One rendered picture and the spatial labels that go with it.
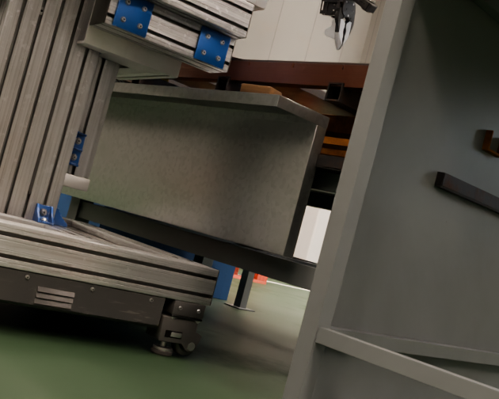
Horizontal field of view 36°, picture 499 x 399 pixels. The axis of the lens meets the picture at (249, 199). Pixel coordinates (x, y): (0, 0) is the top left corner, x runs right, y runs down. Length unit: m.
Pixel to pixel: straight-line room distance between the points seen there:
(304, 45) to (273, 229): 5.52
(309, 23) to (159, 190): 5.25
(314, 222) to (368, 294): 4.97
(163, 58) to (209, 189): 0.42
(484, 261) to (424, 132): 0.46
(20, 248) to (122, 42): 0.61
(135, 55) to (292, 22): 5.44
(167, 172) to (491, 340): 1.06
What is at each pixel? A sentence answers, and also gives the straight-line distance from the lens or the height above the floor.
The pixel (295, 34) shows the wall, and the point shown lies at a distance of 7.42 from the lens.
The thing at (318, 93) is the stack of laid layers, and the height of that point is 0.82.
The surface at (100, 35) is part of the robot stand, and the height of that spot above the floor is 0.71.
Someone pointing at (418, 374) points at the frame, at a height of 0.18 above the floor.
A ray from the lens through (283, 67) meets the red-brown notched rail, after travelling 2.23.
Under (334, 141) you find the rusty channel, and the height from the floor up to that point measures 0.69.
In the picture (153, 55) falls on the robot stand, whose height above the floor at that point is 0.71.
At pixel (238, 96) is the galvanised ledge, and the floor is 0.67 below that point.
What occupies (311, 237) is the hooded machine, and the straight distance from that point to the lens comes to 6.63.
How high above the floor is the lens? 0.34
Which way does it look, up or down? 2 degrees up
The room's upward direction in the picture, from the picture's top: 15 degrees clockwise
